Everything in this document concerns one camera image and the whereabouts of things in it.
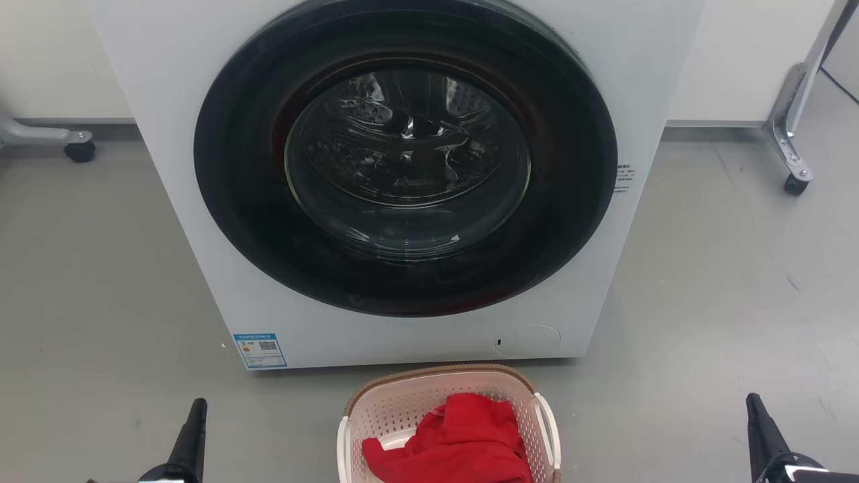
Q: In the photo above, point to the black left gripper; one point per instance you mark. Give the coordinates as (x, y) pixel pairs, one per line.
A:
(174, 475)

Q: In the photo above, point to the blue energy label sticker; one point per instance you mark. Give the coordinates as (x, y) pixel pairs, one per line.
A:
(260, 349)

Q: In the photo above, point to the black caster wheel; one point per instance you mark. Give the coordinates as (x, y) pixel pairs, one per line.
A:
(80, 151)
(796, 184)

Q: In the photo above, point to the grey metal stand leg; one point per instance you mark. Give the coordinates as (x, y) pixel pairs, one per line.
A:
(798, 100)
(33, 133)

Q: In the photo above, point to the white front-load washing machine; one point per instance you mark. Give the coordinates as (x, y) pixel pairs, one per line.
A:
(168, 168)

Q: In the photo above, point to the red garment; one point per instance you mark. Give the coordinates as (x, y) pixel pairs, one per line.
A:
(463, 443)

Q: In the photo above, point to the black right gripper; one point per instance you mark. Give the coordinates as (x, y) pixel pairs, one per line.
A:
(795, 473)

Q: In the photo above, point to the round dark washing machine door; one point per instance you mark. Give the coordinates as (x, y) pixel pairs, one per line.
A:
(402, 161)

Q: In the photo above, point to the white perforated plastic laundry basket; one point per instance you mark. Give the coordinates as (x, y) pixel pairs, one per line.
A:
(396, 402)

